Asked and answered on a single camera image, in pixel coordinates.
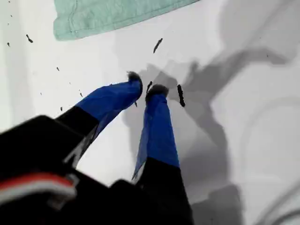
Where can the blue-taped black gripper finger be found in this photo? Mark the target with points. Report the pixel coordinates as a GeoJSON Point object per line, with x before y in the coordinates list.
{"type": "Point", "coordinates": [110, 100]}
{"type": "Point", "coordinates": [159, 131]}

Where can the pale green T-shirt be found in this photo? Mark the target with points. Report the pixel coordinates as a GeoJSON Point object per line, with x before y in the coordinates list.
{"type": "Point", "coordinates": [105, 16]}

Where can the small black tape scrap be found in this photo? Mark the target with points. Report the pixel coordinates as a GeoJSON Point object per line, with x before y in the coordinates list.
{"type": "Point", "coordinates": [181, 95]}
{"type": "Point", "coordinates": [29, 38]}

